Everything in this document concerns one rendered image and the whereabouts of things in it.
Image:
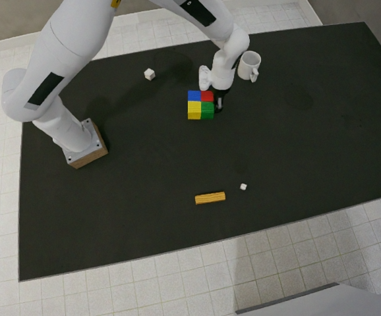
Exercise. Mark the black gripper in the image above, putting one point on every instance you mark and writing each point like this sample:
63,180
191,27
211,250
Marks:
218,97

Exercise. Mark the white mug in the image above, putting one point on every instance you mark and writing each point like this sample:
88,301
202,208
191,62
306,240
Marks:
249,72

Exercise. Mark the green cube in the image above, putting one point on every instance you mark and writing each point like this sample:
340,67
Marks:
207,110

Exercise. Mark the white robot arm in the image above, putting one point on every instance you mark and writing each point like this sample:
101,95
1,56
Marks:
75,34

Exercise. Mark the blue cube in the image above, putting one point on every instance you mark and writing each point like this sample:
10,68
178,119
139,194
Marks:
194,95

